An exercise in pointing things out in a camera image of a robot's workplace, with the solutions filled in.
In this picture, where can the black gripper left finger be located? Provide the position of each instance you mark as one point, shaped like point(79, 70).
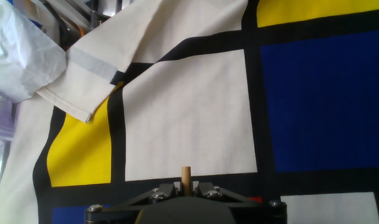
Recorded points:
point(165, 190)

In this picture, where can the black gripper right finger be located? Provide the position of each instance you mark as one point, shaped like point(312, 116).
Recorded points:
point(208, 190)

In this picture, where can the short wooden stick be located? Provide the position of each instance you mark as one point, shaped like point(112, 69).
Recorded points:
point(186, 180)

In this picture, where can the colour block tablecloth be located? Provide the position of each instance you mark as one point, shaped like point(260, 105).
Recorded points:
point(189, 118)

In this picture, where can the translucent purple plastic container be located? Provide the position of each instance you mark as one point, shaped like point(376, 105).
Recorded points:
point(1, 118)

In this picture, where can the white crumpled plastic bag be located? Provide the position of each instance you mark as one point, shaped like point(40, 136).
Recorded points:
point(18, 56)

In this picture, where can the aluminium frame bar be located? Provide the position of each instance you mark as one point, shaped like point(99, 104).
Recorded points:
point(71, 14)

